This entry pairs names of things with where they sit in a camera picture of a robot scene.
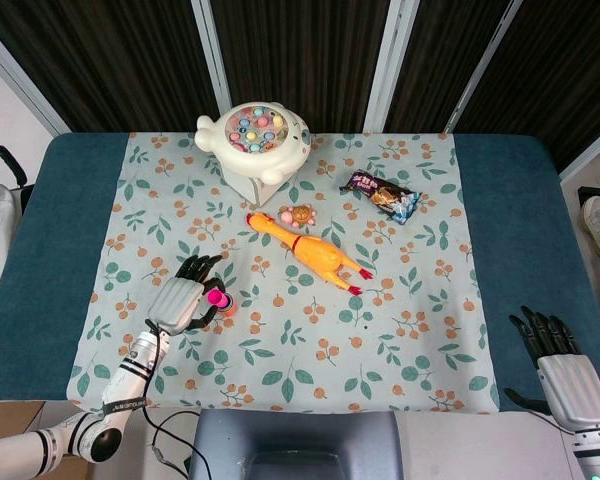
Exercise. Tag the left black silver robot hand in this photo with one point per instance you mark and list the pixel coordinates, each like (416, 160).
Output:
(175, 305)

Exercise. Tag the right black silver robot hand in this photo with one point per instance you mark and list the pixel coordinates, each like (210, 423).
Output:
(575, 387)

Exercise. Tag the pink plastic cup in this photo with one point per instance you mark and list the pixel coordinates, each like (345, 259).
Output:
(214, 298)

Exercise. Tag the orange plastic cup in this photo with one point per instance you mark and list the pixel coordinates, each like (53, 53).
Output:
(232, 306)

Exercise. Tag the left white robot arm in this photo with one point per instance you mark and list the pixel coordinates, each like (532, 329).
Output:
(130, 370)

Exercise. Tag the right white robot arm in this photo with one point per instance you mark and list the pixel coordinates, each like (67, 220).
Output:
(597, 450)

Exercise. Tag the white cube box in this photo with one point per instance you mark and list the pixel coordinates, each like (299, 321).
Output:
(265, 192)

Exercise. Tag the yellow rubber chicken toy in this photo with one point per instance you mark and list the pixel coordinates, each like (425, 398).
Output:
(315, 252)

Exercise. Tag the small brown turtle toy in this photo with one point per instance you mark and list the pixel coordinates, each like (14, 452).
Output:
(299, 215)

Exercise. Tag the floral fruit print tablecloth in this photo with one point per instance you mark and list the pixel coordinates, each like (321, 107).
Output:
(330, 350)

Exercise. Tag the white seal fishing toy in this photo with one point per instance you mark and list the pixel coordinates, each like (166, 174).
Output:
(255, 145)

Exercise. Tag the grey robot torso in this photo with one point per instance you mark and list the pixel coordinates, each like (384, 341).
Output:
(300, 435)

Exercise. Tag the black chair base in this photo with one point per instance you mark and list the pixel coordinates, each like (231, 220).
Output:
(592, 191)

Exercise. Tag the brown cardboard box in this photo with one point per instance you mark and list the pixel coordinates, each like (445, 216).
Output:
(5, 415)

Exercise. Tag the black chair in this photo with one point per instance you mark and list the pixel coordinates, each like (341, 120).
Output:
(11, 160)

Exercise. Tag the dark snack packet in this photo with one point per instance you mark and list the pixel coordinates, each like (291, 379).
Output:
(380, 195)

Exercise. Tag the dark folding partition screen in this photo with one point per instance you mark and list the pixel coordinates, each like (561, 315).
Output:
(305, 50)

